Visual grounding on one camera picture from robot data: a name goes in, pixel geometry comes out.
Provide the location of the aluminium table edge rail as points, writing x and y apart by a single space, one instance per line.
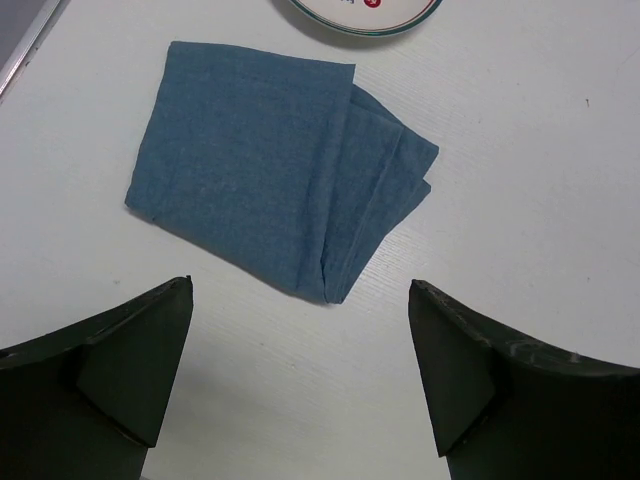
24 27

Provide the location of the blue cloth napkin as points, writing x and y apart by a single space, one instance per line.
282 166

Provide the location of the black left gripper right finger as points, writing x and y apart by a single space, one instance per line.
505 405

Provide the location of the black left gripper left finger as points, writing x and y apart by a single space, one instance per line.
88 401

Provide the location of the white plate with red characters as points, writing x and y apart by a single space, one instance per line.
357 24

